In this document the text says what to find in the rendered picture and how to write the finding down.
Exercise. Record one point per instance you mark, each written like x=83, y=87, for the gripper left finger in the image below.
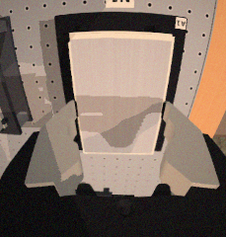
x=47, y=166

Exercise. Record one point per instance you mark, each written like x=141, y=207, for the grey rectangular base plate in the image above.
x=34, y=36

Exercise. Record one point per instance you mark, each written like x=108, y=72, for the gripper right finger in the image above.
x=192, y=165

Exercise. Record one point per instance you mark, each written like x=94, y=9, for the white label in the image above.
x=119, y=3

